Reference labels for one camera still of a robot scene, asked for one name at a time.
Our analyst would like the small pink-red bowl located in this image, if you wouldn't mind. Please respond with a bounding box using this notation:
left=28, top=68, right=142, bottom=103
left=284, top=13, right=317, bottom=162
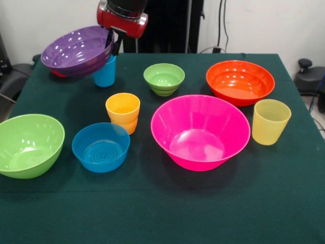
left=50, top=68, right=68, bottom=78

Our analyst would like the pale yellow translucent cup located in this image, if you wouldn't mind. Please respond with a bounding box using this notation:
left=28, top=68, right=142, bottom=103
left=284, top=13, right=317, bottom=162
left=251, top=99, right=292, bottom=146

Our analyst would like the orange-yellow cup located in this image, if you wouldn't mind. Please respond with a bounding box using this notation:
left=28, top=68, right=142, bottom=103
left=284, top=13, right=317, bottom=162
left=105, top=92, right=141, bottom=135

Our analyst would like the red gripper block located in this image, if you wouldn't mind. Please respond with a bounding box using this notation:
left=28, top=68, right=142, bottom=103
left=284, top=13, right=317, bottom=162
left=96, top=0, right=149, bottom=56

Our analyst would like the orange bowl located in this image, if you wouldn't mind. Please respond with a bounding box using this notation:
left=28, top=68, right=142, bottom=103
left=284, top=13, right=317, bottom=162
left=206, top=60, right=276, bottom=107

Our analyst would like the small green bowl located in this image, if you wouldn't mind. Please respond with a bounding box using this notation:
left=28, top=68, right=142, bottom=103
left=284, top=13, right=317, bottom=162
left=143, top=63, right=185, bottom=97

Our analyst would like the black wall cable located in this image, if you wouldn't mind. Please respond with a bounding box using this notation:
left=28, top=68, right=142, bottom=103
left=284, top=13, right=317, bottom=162
left=217, top=0, right=231, bottom=53

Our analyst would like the blue bowl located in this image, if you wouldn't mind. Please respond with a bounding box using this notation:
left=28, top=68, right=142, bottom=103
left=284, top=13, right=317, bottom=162
left=72, top=122, right=131, bottom=174

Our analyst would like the large pink bowl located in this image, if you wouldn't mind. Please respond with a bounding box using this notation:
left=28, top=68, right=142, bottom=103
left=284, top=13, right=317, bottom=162
left=150, top=94, right=251, bottom=172

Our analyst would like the purple bowl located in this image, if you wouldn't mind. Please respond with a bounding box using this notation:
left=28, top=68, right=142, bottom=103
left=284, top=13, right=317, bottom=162
left=40, top=25, right=115, bottom=78

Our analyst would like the dark green table cloth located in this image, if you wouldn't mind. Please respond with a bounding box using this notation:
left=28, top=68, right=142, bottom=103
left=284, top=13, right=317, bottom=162
left=0, top=52, right=325, bottom=244

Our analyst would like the black grey floor stand base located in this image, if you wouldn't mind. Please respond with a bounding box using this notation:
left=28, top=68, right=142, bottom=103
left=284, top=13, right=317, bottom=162
left=294, top=58, right=325, bottom=96
left=0, top=53, right=41, bottom=102

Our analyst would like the blue cup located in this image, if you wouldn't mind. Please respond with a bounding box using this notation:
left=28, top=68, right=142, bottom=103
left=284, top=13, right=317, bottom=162
left=92, top=54, right=117, bottom=88

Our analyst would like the large green bowl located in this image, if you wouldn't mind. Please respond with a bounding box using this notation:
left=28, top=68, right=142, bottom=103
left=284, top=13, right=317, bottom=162
left=0, top=113, right=66, bottom=180

